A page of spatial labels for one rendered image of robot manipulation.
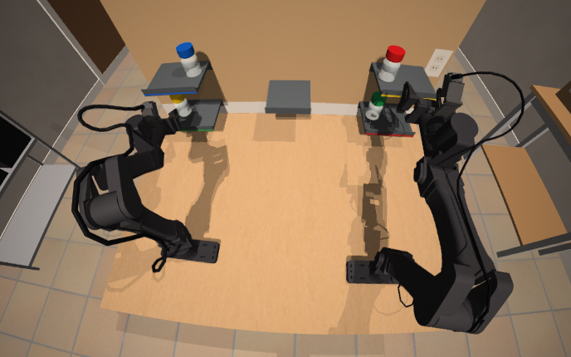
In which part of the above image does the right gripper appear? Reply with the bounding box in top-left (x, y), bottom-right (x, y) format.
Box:
top-left (396, 81), bottom-right (465, 138)

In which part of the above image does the white bottle with yellow cap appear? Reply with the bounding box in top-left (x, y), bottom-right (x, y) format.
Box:
top-left (169, 95), bottom-right (192, 117)

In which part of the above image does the white bottle with red cap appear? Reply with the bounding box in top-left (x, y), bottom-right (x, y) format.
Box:
top-left (378, 46), bottom-right (405, 82)

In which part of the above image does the clear glass bottle with blue cap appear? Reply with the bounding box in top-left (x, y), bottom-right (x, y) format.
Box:
top-left (176, 42), bottom-right (202, 78)

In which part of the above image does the white bottle with green cap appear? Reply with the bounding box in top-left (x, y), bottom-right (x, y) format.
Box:
top-left (365, 91), bottom-right (387, 120)

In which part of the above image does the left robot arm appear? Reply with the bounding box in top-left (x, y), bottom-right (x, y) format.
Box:
top-left (79, 115), bottom-right (219, 263)

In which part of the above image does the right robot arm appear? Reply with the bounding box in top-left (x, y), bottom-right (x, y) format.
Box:
top-left (347, 113), bottom-right (514, 335)

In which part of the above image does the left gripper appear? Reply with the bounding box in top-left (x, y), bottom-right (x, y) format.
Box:
top-left (141, 108), bottom-right (181, 141)

